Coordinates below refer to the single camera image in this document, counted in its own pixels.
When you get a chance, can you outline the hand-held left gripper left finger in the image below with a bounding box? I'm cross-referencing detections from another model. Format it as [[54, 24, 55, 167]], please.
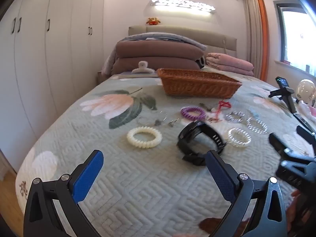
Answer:
[[23, 150, 104, 237]]

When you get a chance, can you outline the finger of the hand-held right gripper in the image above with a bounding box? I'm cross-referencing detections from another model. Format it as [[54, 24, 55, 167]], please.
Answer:
[[269, 132, 316, 188], [296, 125, 316, 142]]

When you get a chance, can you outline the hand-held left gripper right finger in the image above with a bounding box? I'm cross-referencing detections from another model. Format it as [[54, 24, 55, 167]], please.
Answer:
[[205, 150, 288, 237]]

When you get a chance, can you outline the clear spiral hair tie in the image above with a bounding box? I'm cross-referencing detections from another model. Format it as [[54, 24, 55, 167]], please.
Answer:
[[227, 128, 252, 148]]

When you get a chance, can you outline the crystal bead butterfly bracelet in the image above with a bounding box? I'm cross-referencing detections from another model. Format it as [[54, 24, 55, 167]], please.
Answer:
[[225, 111, 247, 123]]

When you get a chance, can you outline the black wristwatch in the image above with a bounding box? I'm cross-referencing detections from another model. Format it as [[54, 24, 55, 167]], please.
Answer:
[[176, 120, 227, 166]]

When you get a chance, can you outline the cream spiral hair tie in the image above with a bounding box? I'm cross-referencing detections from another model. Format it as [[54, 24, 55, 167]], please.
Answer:
[[127, 126, 163, 150]]

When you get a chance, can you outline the red string bracelet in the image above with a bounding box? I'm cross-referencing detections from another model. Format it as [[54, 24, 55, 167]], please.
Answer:
[[213, 99, 231, 121]]

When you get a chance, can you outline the purple spiral hair tie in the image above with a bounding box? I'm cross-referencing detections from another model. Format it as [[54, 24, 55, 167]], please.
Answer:
[[180, 106, 206, 121]]

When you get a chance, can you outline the brown wicker basket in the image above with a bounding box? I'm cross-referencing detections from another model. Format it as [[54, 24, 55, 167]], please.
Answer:
[[157, 68, 242, 99]]

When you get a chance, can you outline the person's right hand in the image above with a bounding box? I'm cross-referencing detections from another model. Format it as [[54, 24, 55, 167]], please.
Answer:
[[288, 189, 303, 230]]

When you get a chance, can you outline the pink cloth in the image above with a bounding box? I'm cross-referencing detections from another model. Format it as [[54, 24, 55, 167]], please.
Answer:
[[297, 101, 316, 117]]

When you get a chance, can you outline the black tripod with device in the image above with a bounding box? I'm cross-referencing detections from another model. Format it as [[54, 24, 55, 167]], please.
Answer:
[[269, 76, 313, 129]]

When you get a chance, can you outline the green floral bedspread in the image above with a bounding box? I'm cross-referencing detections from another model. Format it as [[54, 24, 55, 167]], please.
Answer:
[[15, 65, 316, 237]]

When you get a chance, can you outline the silver brown hair clip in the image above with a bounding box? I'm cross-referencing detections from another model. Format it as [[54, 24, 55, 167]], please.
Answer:
[[197, 102, 213, 112]]

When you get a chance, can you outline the pink folded blanket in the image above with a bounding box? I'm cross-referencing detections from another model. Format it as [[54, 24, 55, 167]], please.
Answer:
[[206, 53, 255, 76]]

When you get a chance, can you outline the window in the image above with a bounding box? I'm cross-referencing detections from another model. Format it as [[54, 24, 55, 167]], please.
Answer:
[[273, 1, 316, 77]]

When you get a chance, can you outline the orange curtain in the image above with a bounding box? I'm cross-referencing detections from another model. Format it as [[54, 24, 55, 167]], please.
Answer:
[[254, 0, 269, 82]]

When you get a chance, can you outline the grey curtain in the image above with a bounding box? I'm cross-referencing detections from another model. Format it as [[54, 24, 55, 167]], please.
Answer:
[[241, 0, 262, 79]]

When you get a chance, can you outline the beige padded headboard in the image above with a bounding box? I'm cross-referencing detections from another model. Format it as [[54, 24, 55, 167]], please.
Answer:
[[128, 25, 237, 55]]

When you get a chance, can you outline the brown pillow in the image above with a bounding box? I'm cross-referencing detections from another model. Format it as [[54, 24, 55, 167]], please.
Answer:
[[111, 56, 201, 75]]

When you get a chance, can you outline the white fluffy hair claw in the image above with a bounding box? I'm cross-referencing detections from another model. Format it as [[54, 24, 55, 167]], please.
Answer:
[[132, 61, 155, 74]]

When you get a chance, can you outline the white wardrobe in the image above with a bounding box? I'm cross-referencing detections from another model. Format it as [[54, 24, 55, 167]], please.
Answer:
[[0, 0, 107, 176]]

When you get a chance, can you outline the folded brown blankets stack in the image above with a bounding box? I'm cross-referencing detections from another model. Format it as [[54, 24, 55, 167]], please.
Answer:
[[116, 39, 204, 60]]

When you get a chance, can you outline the grey folded blanket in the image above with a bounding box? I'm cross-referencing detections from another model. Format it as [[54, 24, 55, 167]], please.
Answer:
[[101, 33, 207, 76]]

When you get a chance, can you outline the silver bead necklace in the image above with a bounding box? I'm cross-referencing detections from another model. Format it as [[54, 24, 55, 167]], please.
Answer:
[[247, 109, 268, 135]]

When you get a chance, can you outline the crystal wall light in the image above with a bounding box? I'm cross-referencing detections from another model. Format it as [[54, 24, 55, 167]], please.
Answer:
[[148, 0, 218, 18]]

